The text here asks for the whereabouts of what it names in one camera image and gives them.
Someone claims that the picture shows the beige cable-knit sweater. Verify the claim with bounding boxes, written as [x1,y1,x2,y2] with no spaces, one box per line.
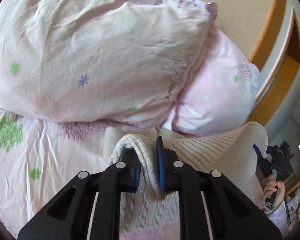
[104,122,268,239]

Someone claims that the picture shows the right forearm purple sleeve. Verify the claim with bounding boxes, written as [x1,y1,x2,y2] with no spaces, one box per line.
[264,200,290,239]

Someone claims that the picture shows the pink floral bed sheet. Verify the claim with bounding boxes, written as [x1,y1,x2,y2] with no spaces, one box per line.
[0,109,178,237]

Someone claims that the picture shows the right floral pink pillow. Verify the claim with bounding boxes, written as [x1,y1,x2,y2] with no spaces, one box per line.
[163,24,260,137]

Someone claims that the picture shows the floral pink pillow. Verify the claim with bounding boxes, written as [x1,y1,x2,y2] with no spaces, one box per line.
[0,0,217,126]
[163,24,260,137]

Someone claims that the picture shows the left floral pink pillow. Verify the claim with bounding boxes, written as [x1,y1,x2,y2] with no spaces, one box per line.
[0,0,217,126]

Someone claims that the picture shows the wooden wardrobe frame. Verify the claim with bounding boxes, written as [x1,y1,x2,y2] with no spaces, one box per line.
[247,0,300,196]

